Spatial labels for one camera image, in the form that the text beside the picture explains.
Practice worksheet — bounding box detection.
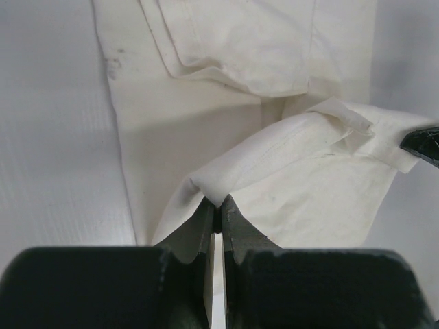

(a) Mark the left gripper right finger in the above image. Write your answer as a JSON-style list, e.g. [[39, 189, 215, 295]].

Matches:
[[221, 197, 438, 328]]

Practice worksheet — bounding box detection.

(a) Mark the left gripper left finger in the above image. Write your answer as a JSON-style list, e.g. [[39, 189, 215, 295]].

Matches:
[[1, 200, 215, 328]]

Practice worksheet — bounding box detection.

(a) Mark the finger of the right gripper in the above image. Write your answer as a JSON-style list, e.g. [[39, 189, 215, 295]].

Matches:
[[399, 126, 439, 168]]

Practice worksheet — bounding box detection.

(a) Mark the cream white t shirt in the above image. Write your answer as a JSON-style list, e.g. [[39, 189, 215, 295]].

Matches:
[[91, 0, 439, 329]]

